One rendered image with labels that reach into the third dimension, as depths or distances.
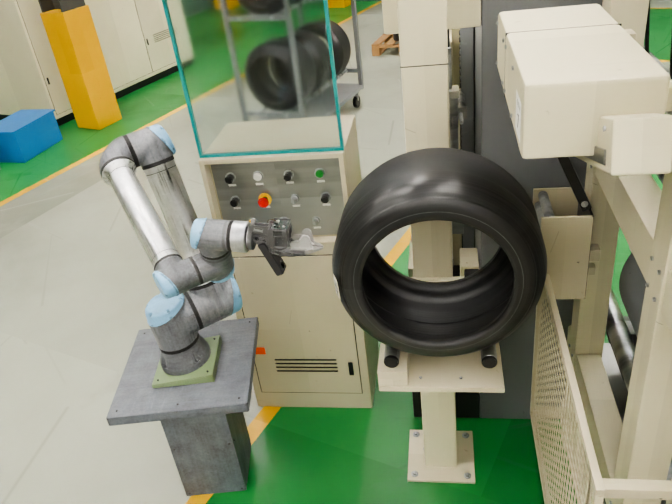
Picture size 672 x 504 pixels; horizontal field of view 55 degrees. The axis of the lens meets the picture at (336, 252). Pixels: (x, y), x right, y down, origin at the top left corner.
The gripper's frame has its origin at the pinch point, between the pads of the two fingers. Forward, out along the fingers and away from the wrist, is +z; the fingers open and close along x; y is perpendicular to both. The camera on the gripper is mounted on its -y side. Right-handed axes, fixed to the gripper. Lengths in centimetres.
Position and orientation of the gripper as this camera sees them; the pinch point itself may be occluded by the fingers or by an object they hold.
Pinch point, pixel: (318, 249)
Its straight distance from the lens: 183.7
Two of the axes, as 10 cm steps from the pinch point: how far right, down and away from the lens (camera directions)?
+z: 9.9, 0.8, -1.1
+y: 0.1, -8.4, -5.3
